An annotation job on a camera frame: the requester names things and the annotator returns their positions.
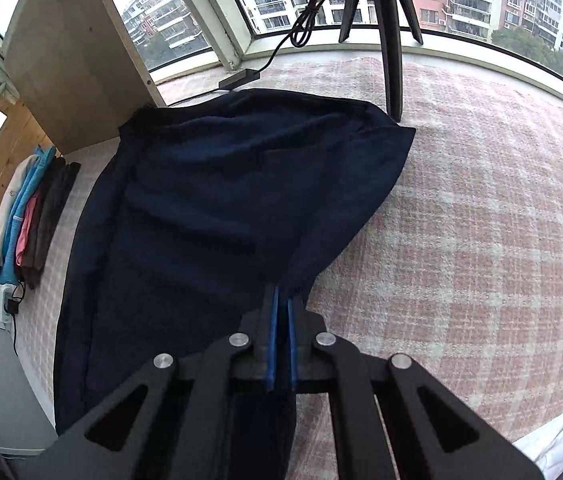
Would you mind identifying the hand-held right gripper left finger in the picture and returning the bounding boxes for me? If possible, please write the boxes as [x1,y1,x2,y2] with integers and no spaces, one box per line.
[56,284,281,480]

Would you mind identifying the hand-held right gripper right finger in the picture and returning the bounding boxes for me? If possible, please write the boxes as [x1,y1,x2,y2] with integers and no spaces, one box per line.
[286,299,545,480]

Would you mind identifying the navy blue t-shirt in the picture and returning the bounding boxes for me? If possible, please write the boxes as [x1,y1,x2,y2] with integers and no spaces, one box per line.
[53,87,416,480]

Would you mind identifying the stack of folded clothes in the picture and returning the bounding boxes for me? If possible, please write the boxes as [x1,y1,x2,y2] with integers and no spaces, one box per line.
[0,145,57,286]

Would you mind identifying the pink checkered mat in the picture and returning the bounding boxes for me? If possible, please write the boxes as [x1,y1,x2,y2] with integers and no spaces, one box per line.
[12,55,563,480]

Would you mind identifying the dark grey garment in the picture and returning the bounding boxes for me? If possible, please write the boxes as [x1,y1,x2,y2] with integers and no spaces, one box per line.
[22,157,67,288]

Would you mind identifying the black folded garment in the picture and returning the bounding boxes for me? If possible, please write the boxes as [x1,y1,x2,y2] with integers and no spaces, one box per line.
[36,160,82,286]

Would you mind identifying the black inline controller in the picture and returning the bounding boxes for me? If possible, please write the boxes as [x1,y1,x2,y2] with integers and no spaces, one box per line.
[219,67,261,92]

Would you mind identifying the pink folded garment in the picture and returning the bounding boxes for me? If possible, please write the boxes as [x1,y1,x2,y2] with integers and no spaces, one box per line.
[16,190,42,268]

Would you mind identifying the white shirt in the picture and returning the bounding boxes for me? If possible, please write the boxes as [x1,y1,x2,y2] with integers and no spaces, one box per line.
[511,406,563,480]

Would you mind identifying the cream folded sweater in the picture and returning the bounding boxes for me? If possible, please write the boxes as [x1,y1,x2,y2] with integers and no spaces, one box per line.
[0,152,40,273]

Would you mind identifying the pine wood panel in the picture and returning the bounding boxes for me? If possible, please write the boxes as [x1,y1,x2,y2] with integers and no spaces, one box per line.
[0,100,57,238]

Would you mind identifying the light wooden board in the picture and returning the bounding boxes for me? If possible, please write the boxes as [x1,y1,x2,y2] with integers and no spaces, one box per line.
[4,0,167,156]

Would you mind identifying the black charger cable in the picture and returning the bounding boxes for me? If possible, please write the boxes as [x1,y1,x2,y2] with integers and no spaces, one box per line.
[9,280,27,356]

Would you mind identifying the black ring light cable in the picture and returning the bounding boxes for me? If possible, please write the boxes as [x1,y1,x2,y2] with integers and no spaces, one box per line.
[256,0,332,78]

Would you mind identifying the white window frame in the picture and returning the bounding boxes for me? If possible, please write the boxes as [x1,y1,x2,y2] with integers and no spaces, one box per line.
[0,0,563,126]

